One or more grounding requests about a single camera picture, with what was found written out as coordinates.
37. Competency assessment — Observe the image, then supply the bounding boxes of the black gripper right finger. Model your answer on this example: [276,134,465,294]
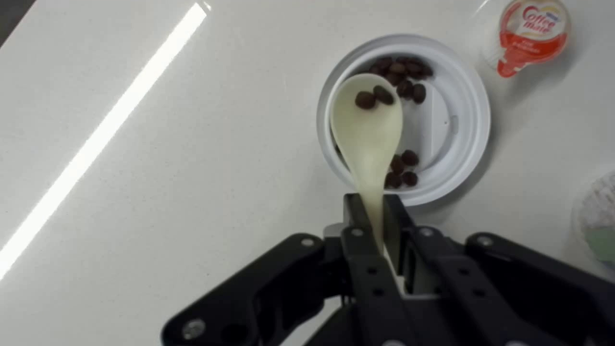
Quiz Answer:
[384,196,615,346]

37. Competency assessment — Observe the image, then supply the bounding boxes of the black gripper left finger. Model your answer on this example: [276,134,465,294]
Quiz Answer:
[161,194,416,346]

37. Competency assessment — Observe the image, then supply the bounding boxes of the cream plastic spoon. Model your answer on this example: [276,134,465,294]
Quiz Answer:
[328,73,403,251]

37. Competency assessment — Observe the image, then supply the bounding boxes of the patterned paper cup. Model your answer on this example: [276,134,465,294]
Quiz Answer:
[572,171,615,265]

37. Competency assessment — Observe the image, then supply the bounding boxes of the white plastic lid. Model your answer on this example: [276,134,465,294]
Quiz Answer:
[317,34,491,207]

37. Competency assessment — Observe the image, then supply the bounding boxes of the dark beans in lid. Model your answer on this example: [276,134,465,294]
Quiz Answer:
[353,55,432,190]

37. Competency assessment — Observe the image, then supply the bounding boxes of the red creamer pod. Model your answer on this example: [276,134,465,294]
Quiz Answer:
[495,0,570,76]

